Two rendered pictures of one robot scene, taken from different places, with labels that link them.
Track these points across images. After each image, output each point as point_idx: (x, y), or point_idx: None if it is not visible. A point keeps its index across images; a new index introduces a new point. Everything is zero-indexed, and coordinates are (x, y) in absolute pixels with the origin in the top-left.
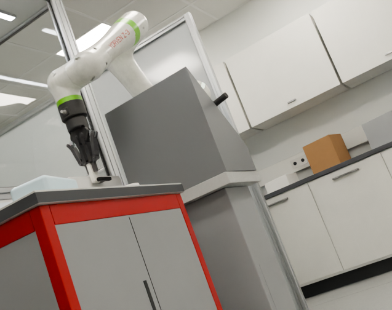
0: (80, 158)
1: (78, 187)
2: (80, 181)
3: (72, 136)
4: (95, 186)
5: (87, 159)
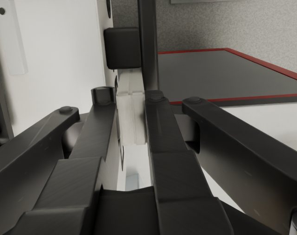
0: (58, 153)
1: (120, 176)
2: None
3: None
4: (110, 72)
5: (117, 136)
